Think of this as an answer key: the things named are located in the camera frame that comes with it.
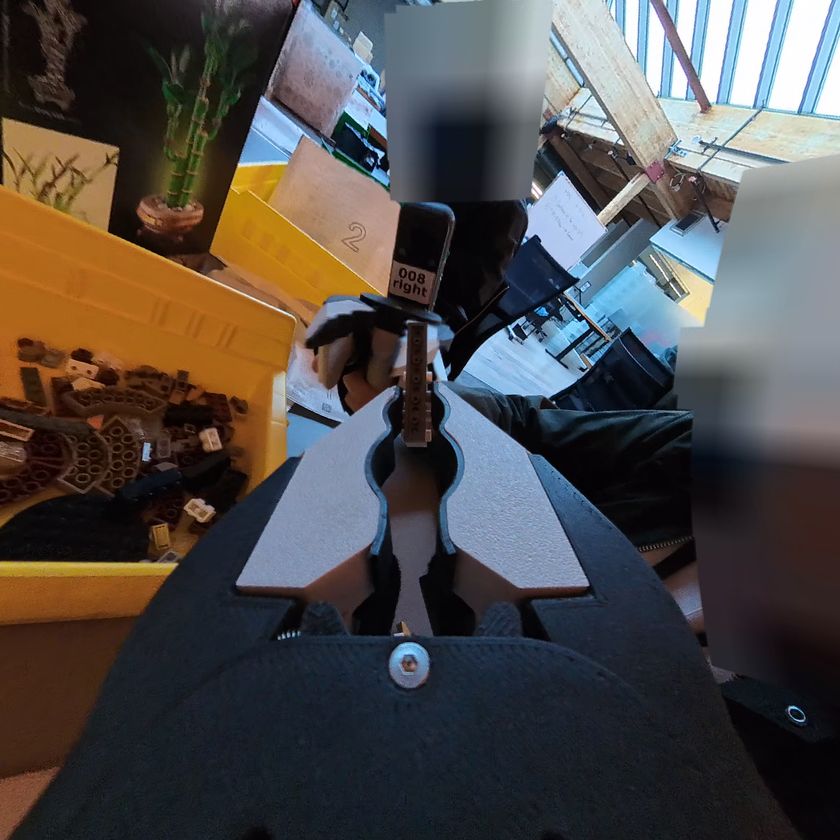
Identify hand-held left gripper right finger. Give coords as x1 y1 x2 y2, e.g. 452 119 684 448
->
433 382 590 621

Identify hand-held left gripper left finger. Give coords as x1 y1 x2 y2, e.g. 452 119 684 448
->
235 386 401 621

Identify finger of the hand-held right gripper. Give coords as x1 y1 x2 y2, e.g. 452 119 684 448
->
427 325 455 382
364 327 409 389

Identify grey studded toy brick plate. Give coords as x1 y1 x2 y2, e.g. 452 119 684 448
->
402 319 435 448

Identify large yellow plastic bin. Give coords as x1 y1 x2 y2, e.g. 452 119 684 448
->
0 187 298 778

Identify person's right forearm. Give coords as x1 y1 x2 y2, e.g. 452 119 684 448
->
446 381 693 546

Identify grey desk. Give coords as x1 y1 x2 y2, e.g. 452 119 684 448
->
0 407 454 840

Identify person's right hand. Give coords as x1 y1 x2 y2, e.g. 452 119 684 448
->
338 386 395 416

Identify white papers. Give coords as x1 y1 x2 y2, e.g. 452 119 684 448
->
285 344 352 421

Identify tall plywood panel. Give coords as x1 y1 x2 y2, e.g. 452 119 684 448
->
268 136 403 298

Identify dark blue fabric chair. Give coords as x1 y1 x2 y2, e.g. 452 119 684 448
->
453 235 580 375

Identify white board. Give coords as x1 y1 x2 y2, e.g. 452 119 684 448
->
525 172 608 263

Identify black mesh chair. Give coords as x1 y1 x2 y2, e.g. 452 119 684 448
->
551 328 677 411

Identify speckled brown board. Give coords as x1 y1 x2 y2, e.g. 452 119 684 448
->
270 0 366 140

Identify pile of dark toy bricks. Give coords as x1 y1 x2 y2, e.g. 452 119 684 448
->
0 338 250 564

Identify black round studded plate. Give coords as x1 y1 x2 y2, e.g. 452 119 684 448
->
0 492 155 562

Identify black panel with green print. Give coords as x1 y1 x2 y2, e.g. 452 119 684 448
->
0 0 296 257

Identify red ceiling pipe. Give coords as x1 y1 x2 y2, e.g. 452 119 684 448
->
648 0 715 112

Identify skylight window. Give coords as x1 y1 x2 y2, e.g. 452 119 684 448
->
607 0 840 119

